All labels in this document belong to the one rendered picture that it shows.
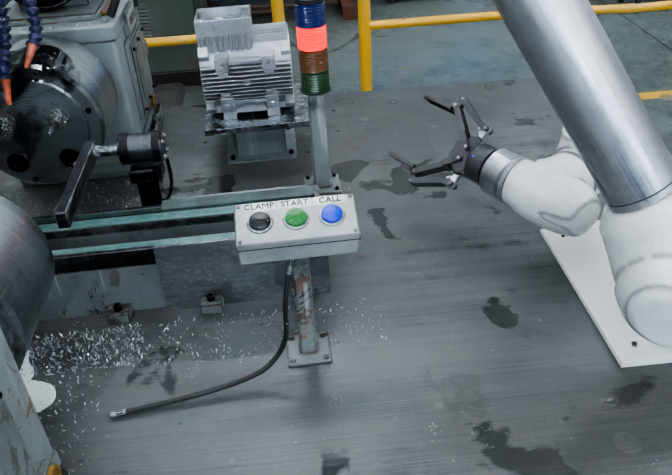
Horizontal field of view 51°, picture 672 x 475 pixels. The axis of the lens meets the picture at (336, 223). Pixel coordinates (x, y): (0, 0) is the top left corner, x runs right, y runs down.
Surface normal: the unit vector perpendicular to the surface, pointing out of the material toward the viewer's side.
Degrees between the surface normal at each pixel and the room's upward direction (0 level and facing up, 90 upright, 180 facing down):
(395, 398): 0
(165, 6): 90
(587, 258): 4
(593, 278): 4
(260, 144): 90
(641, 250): 83
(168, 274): 90
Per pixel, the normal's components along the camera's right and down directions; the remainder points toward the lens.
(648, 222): -0.62, -0.16
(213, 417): -0.05, -0.84
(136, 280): 0.11, 0.54
